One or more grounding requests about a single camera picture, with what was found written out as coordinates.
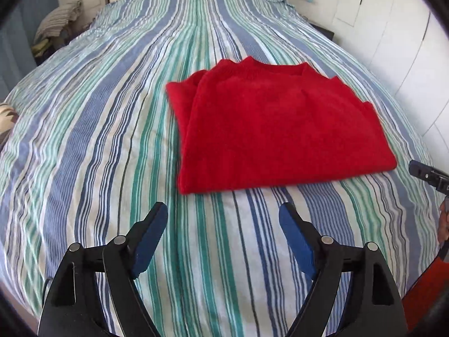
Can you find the patterned pillow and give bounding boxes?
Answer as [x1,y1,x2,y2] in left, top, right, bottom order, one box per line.
[0,103,18,150]

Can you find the pile of checked clothes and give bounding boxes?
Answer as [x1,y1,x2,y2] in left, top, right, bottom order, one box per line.
[34,1,84,44]

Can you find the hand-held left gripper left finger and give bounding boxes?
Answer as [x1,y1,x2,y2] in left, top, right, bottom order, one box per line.
[38,202,168,337]

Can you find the blue curtain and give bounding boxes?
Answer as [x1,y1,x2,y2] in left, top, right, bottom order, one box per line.
[0,0,59,95]

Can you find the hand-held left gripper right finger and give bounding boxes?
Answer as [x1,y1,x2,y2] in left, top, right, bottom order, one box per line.
[278,202,409,337]

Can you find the person's right hand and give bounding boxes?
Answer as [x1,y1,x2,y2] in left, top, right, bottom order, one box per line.
[436,197,449,247]

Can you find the bed with striped cover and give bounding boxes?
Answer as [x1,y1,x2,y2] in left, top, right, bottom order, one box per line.
[0,0,445,337]

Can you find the red sweater with animal print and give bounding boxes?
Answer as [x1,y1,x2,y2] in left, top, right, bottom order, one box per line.
[166,56,398,196]

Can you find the white wardrobe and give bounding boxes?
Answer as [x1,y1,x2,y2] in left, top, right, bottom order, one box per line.
[328,0,449,186]

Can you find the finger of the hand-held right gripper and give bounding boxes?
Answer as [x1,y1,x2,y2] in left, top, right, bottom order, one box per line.
[409,160,447,187]

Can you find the dark bedside table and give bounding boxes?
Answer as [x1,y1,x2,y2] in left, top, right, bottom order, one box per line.
[33,37,76,65]
[310,23,336,43]

